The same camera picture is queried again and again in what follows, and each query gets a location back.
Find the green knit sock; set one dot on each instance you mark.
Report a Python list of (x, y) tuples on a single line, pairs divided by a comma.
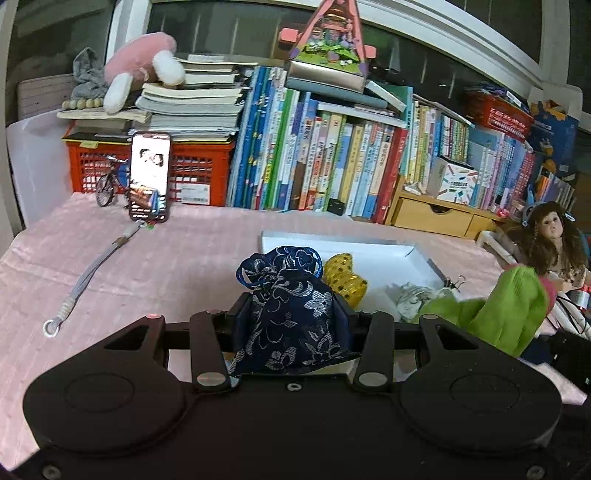
[(512, 304)]

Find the triangular toy house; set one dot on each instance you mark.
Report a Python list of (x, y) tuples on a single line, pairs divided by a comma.
[(332, 46)]

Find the red plastic crate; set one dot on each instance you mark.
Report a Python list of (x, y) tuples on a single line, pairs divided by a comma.
[(198, 170)]

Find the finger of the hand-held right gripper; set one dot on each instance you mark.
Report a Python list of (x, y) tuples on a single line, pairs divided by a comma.
[(538, 353)]

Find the flat grey book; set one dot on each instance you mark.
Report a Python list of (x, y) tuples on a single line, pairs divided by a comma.
[(392, 99)]

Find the white shallow box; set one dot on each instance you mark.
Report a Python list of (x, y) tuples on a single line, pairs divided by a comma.
[(383, 263)]

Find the black binder clip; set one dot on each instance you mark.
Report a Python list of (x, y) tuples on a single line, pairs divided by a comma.
[(455, 282)]

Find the pink tablecloth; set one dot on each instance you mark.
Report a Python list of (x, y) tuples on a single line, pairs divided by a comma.
[(184, 258)]

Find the dark blue floral pouch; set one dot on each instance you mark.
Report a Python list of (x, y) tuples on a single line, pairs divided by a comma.
[(295, 323)]

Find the stack of flat books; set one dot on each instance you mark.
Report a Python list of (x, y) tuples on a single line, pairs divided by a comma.
[(194, 106)]

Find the grey patterned cloth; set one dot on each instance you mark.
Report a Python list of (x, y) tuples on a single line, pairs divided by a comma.
[(411, 300)]

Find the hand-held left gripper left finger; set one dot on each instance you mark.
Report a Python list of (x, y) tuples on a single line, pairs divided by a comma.
[(208, 341)]

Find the miniature black bicycle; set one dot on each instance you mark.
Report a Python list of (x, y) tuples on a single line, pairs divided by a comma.
[(105, 187)]

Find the white plastic bin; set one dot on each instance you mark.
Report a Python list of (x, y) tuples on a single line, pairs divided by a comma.
[(37, 166)]

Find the white box with colourful print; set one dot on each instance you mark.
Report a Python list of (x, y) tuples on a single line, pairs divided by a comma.
[(457, 182)]

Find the blue cardboard box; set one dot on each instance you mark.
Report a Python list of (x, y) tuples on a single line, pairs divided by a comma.
[(554, 134)]

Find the red plastic basket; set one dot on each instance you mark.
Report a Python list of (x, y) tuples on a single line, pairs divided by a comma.
[(501, 117)]

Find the yellow sequin plush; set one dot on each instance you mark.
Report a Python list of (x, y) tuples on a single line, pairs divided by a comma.
[(341, 277)]

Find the pink plush rabbit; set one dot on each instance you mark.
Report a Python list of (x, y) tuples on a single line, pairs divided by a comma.
[(134, 55)]

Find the metallic flat box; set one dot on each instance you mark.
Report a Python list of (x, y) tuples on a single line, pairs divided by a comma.
[(323, 78)]

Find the wooden drawer organizer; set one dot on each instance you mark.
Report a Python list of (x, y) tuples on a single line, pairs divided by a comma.
[(429, 217)]

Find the row of upright books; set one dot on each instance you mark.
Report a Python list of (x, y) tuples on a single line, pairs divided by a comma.
[(323, 161)]

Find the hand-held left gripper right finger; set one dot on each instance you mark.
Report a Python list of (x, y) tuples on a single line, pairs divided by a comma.
[(378, 341)]

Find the small black box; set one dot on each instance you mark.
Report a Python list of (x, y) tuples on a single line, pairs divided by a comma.
[(337, 207)]

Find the white grid board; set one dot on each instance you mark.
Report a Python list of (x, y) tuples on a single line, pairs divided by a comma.
[(41, 94)]

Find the brown haired doll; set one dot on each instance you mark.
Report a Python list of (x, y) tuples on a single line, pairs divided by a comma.
[(549, 230)]

